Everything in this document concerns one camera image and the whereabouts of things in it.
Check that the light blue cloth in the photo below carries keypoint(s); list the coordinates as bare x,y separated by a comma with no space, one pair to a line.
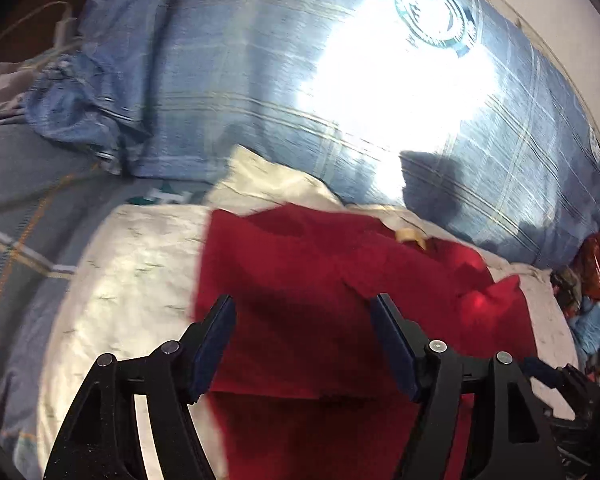
597,325

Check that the grey crumpled cloth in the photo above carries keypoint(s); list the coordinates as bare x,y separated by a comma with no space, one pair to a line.
5,90

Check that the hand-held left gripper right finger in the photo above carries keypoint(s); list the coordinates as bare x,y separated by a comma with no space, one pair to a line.
394,344

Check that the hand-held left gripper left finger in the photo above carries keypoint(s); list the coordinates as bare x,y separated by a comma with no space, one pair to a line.
213,344

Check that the red patterned cloth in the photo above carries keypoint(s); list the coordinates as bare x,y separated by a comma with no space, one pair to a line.
597,260

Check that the cream floral pillow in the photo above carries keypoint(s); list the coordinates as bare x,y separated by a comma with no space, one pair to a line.
130,285

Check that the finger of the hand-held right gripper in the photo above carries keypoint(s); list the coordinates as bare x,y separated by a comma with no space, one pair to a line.
541,371

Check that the grey plaid bed sheet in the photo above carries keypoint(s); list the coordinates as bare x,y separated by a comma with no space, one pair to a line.
30,195

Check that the red garment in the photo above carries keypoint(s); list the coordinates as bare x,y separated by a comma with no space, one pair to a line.
305,285

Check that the blue plaid quilt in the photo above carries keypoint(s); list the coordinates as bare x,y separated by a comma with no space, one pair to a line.
230,60

